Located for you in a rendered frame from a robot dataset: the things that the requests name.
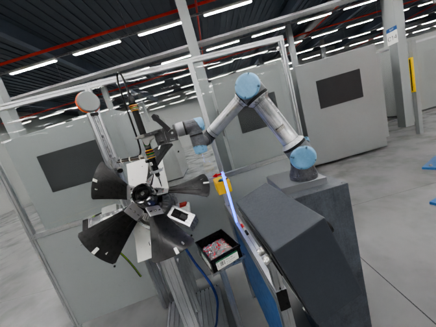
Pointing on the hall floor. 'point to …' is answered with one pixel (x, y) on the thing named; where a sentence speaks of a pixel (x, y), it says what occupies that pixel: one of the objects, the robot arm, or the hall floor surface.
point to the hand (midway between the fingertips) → (138, 137)
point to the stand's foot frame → (209, 311)
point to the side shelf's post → (190, 271)
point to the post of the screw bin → (231, 298)
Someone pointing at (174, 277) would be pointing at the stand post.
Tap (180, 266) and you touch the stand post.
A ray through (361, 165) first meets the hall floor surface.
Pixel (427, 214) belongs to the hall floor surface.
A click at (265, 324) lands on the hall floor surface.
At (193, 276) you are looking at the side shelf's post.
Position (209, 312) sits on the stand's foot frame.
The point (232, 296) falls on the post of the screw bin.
